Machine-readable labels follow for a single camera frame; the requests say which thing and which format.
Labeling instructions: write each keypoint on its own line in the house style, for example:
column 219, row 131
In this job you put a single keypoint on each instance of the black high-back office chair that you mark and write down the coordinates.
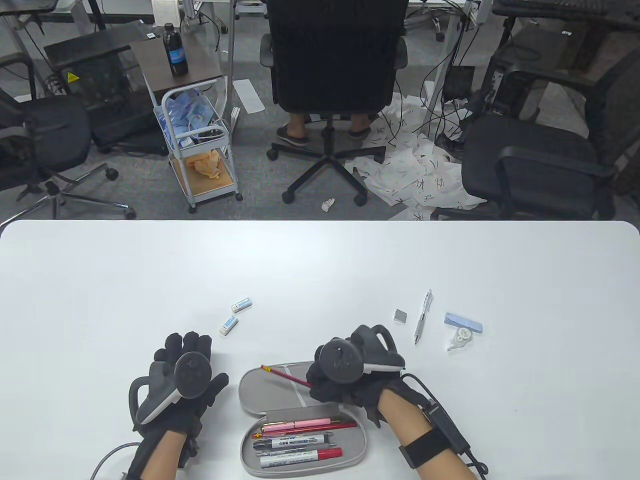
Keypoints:
column 330, row 50

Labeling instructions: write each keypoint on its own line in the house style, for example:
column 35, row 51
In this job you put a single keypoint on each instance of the white correction tape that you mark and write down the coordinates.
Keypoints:
column 461, row 339

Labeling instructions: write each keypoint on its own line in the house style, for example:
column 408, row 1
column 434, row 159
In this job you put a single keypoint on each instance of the white marker black cap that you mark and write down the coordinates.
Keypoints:
column 295, row 442

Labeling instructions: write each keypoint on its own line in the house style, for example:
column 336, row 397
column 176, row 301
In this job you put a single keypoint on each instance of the person's right forearm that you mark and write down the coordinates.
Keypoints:
column 415, row 430

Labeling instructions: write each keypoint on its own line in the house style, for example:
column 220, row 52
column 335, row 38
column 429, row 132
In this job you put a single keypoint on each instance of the black cabinet yellow sticker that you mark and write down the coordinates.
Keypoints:
column 100, row 85

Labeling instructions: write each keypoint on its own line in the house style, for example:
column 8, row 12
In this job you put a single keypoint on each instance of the silver mechanical pen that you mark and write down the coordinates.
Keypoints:
column 422, row 320

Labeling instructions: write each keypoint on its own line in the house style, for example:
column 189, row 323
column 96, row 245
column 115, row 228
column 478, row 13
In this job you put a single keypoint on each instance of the white cartoon print pencil case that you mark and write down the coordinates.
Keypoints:
column 265, row 395

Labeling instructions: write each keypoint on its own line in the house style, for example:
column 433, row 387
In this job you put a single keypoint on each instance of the white desk leg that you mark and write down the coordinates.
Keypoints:
column 231, row 60
column 445, row 50

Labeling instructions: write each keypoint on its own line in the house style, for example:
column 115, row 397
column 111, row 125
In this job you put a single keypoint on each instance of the grey chair wheel base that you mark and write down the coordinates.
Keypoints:
column 430, row 22

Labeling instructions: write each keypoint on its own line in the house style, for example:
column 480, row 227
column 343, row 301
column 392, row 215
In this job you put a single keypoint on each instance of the white eraser blue sleeve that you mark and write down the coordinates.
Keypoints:
column 228, row 325
column 241, row 305

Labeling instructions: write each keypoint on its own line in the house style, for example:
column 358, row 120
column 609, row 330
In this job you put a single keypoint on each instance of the grey hand controller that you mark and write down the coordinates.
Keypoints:
column 337, row 360
column 192, row 372

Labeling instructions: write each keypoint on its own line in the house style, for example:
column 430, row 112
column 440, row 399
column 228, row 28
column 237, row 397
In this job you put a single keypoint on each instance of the grey left hand controller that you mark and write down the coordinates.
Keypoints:
column 192, row 372

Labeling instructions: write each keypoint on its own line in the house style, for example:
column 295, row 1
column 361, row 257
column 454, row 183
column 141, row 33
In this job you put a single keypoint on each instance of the person's right hand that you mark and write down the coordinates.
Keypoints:
column 360, row 392

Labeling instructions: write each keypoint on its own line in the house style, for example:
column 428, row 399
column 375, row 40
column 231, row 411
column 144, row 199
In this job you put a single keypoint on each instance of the crumpled white paper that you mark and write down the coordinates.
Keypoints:
column 328, row 205

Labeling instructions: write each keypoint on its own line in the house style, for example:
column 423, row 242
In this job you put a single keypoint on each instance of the person's left forearm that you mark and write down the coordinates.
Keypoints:
column 160, row 457

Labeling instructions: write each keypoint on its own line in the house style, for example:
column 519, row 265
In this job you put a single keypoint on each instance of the pink pen gold trim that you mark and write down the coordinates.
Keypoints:
column 295, row 425

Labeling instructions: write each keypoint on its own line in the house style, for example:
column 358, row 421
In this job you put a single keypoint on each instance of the white power strip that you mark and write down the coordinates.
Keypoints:
column 236, row 119

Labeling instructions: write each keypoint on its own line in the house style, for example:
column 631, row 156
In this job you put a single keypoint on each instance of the person's left hand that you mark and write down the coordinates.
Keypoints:
column 187, row 345

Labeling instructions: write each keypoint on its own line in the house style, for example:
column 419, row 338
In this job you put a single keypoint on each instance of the orange cloth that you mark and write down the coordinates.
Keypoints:
column 206, row 165

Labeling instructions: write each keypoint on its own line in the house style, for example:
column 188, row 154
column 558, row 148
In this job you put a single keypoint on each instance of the pile of blue packets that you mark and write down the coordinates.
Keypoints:
column 187, row 112

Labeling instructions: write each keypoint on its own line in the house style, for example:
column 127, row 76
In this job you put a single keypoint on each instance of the grey right hand controller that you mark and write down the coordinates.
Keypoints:
column 337, row 360

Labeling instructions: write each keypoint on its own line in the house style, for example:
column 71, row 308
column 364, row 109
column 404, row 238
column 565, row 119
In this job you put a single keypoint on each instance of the small grey metal block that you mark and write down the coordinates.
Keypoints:
column 400, row 315

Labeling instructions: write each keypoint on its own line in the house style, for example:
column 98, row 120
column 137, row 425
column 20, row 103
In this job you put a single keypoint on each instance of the black mesh office chair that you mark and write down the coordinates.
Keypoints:
column 565, row 55

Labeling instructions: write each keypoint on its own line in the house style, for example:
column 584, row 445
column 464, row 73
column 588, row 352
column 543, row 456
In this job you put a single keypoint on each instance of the white trolley cart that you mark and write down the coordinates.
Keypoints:
column 200, row 192

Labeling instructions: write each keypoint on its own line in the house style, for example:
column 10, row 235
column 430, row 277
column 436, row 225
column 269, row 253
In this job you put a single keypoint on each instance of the white printed floor sheet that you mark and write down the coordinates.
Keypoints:
column 425, row 175

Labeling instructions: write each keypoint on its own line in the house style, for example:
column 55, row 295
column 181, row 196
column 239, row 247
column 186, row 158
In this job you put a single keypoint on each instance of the black mesh armrest chair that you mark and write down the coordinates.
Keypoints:
column 530, row 150

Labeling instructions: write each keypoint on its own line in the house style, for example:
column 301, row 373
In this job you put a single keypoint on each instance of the light blue note pad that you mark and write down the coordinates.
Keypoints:
column 462, row 321

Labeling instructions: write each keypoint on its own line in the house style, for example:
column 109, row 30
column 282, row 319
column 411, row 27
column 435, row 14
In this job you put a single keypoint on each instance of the black box on floor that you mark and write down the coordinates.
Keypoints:
column 459, row 82

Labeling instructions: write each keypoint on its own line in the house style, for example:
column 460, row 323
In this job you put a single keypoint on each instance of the black chair chrome base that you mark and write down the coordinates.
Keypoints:
column 55, row 135

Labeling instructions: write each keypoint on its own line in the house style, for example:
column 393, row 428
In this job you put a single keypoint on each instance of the white paper sheet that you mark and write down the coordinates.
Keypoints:
column 249, row 96

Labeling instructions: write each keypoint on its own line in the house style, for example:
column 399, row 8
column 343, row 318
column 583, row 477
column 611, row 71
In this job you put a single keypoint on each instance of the dark bottle blue label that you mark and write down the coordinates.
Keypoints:
column 176, row 50

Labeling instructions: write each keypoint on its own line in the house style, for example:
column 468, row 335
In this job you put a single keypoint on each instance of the white marker red cap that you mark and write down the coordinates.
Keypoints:
column 330, row 453

